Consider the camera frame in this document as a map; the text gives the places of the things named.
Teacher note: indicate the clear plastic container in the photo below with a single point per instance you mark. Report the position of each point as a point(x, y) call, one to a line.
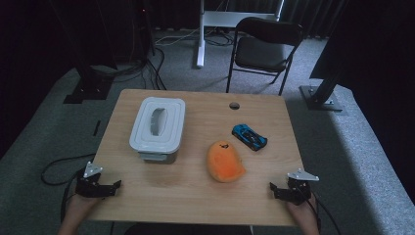
point(158, 158)

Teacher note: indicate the person's dark clothing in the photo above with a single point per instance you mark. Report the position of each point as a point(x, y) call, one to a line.
point(189, 229)

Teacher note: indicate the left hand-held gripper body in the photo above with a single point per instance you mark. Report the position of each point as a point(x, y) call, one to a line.
point(89, 187)

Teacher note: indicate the white container lid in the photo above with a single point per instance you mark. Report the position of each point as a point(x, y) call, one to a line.
point(158, 125)

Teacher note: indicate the orange plush toy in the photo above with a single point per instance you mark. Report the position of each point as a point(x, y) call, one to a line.
point(225, 163)

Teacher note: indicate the black folding chair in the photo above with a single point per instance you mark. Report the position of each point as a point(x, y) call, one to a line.
point(261, 54)

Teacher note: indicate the small black strip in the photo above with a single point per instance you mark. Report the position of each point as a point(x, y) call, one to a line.
point(97, 128)

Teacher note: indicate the black metal stand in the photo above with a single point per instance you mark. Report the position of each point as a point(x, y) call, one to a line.
point(321, 98)
point(88, 89)

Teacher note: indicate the person's left hand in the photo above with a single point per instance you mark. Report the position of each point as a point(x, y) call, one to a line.
point(81, 205)

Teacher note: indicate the grey table grommet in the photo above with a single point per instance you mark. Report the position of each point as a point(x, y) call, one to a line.
point(234, 105)

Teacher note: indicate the person's right hand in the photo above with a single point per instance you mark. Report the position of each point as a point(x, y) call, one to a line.
point(301, 213)

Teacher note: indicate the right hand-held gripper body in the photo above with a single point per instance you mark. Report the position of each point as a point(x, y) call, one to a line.
point(300, 191)

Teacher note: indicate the white desk frame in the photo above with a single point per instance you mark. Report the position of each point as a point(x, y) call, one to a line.
point(200, 39)

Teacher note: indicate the blue toy car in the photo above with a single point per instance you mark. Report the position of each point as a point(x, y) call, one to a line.
point(249, 136)

